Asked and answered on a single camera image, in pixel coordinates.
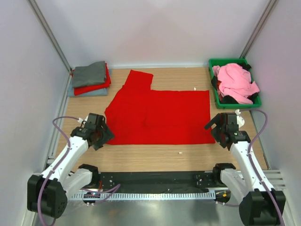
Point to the green plastic bin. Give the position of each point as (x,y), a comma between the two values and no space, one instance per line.
(229,102)

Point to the white slotted cable duct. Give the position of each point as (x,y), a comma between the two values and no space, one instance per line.
(84,196)

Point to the right aluminium frame post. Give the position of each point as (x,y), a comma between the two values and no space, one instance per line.
(259,27)

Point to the left aluminium frame post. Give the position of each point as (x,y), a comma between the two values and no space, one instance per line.
(44,24)

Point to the folded blue-grey t shirt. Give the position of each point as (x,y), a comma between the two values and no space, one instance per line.
(99,92)

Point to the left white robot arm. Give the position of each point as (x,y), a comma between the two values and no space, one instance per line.
(48,193)

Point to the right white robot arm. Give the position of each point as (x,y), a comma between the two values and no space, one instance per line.
(259,203)

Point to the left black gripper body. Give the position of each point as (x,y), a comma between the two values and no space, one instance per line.
(99,140)

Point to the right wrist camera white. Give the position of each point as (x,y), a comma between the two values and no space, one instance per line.
(240,119)

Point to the aluminium frame post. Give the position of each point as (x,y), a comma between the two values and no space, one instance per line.
(259,27)
(44,24)

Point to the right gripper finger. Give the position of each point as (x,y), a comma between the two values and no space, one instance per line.
(215,120)
(222,138)

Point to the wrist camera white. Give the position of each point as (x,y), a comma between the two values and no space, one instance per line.
(80,120)
(240,119)

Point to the folded red t shirt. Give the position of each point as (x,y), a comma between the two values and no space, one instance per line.
(86,89)

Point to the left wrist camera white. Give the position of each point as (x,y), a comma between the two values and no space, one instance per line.
(80,120)

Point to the red t shirt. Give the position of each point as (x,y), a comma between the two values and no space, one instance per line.
(139,115)
(86,89)

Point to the folded grey t shirt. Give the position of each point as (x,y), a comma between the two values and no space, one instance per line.
(93,74)

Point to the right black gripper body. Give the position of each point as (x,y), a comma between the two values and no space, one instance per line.
(219,129)

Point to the pink t shirt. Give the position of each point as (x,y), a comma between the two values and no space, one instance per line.
(235,82)

